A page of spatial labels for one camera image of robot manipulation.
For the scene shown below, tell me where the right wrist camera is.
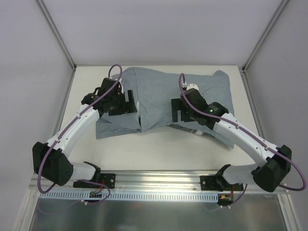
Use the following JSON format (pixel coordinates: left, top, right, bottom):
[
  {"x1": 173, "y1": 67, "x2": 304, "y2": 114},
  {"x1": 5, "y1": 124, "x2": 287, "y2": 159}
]
[{"x1": 182, "y1": 83, "x2": 199, "y2": 91}]

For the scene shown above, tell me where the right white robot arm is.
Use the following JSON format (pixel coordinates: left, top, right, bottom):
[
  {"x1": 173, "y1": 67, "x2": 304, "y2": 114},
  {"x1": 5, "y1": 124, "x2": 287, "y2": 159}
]
[{"x1": 171, "y1": 88, "x2": 292, "y2": 193}]

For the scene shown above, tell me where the aluminium mounting rail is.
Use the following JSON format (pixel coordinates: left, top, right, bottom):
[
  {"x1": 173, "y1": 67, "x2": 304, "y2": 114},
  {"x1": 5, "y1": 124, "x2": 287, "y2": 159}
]
[{"x1": 28, "y1": 169, "x2": 289, "y2": 193}]

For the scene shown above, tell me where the left aluminium frame post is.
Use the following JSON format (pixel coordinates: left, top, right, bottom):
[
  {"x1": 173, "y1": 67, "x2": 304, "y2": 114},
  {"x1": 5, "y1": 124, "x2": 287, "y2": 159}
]
[{"x1": 36, "y1": 0, "x2": 77, "y2": 71}]

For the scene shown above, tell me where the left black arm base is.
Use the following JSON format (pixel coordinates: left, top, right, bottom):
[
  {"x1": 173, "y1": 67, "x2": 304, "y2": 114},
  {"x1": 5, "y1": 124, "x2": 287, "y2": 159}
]
[{"x1": 71, "y1": 162, "x2": 116, "y2": 189}]

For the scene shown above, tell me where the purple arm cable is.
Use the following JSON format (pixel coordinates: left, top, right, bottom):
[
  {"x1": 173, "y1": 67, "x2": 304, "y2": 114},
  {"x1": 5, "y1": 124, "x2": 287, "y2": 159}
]
[
  {"x1": 178, "y1": 73, "x2": 307, "y2": 191},
  {"x1": 38, "y1": 64, "x2": 124, "y2": 193}
]

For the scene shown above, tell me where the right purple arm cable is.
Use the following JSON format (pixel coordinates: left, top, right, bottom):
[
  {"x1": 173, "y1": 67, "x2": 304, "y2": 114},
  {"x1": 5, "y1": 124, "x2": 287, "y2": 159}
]
[{"x1": 178, "y1": 73, "x2": 307, "y2": 191}]

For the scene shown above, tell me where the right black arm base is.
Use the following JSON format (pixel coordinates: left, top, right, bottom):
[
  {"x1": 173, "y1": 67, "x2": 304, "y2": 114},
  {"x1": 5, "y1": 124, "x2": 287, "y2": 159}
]
[{"x1": 200, "y1": 164, "x2": 244, "y2": 192}]

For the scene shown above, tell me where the right aluminium frame post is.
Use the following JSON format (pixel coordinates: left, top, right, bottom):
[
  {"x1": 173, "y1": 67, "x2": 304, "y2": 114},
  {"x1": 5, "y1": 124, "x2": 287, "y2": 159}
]
[{"x1": 242, "y1": 0, "x2": 291, "y2": 70}]

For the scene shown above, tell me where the aluminium frame post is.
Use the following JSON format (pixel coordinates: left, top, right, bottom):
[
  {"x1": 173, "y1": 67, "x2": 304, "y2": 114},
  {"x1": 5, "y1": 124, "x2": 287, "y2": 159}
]
[
  {"x1": 242, "y1": 0, "x2": 291, "y2": 70},
  {"x1": 36, "y1": 0, "x2": 77, "y2": 71}
]

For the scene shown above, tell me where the white slotted cable duct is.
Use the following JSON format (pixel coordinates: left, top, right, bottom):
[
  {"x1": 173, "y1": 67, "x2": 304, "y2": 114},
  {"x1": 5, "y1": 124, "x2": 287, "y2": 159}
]
[{"x1": 39, "y1": 190, "x2": 218, "y2": 203}]

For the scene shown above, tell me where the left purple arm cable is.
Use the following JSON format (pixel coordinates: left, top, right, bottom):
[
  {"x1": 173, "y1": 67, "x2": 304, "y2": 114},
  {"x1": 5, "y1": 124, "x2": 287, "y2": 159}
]
[{"x1": 38, "y1": 64, "x2": 124, "y2": 193}]

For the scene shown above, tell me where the grey striped pillowcase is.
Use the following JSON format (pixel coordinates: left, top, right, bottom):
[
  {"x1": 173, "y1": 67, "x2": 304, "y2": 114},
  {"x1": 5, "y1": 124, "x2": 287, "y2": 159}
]
[{"x1": 96, "y1": 67, "x2": 234, "y2": 148}]

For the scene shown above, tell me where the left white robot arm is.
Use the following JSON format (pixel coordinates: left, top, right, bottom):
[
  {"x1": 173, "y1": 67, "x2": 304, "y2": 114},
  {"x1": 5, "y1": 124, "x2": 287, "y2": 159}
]
[{"x1": 32, "y1": 77, "x2": 137, "y2": 188}]

